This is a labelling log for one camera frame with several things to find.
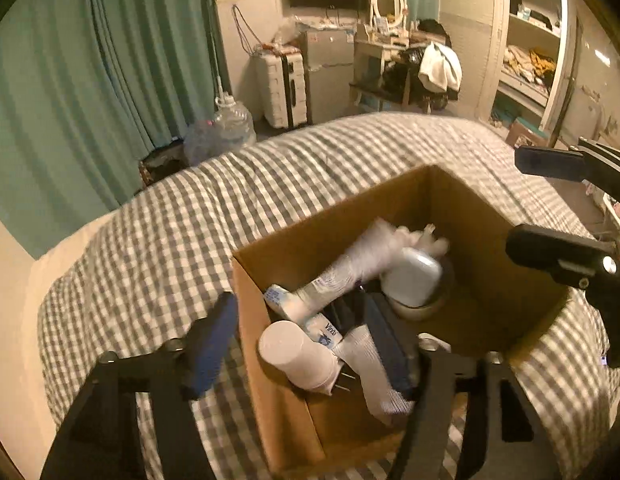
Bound white suitcase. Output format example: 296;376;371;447
250;47;311;129

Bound green curtain beside suitcase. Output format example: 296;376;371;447
85;0;231;158

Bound wall cables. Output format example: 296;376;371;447
232;4;266;56

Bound white oval vanity mirror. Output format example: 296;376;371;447
371;0;408;31

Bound cardboard box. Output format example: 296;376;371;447
231;164;573;478

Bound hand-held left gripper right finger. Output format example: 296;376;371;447
362;292;561;480

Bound black chair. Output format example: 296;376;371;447
380;55;461;113

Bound white cup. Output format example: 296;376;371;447
258;320;341;393

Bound white ribbed sock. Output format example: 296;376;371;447
335;325;416;416

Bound white towel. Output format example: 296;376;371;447
418;41;463;93

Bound black bag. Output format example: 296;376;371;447
417;18;453;48

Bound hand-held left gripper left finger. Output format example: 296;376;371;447
40;291;240;480

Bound small pronged plug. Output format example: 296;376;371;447
332;367;356;393

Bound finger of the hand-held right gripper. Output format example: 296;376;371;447
515;137;620;196
506;224;620;291

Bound grey checked blanket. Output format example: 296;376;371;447
37;112;620;480

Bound white tape roll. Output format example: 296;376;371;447
390;285;453;322

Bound pile of clothes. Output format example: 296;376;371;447
505;45;558;86

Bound clear plastic bag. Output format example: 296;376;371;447
272;17;311;51

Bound white wardrobe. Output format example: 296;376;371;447
477;0;578;136

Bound silver mini fridge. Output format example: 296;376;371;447
299;27;356;123

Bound white rounded case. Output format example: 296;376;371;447
381;247;443;308

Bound white squeeze tube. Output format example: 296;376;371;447
264;265;371;322

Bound thin white pole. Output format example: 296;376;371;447
207;10;228;98

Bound blue and white tissue packet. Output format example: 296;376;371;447
305;312;348;351

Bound wide green curtain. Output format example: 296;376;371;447
0;0;156;261

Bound clear water jug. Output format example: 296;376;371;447
212;92;257;153

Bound dark patterned box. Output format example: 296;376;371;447
138;142;188;188

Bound white vanity table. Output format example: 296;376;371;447
352;25;426;106

